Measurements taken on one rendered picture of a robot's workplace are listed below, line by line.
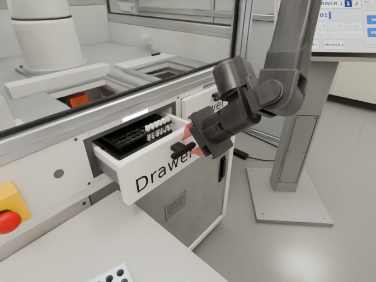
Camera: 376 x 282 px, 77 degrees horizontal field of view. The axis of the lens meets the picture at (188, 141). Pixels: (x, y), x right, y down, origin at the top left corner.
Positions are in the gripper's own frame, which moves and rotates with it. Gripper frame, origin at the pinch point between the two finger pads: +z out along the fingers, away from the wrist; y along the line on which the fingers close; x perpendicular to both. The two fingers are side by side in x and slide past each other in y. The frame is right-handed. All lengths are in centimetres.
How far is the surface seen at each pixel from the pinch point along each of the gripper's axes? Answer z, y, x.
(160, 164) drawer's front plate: 3.1, -0.4, 7.7
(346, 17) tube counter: -17, 12, -100
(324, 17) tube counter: -12, 17, -95
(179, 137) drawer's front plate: 0.2, 2.6, 1.4
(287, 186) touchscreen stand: 55, -59, -98
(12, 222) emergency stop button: 8.0, 4.3, 35.5
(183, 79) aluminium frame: 5.2, 17.1, -15.0
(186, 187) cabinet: 38.4, -14.7, -18.0
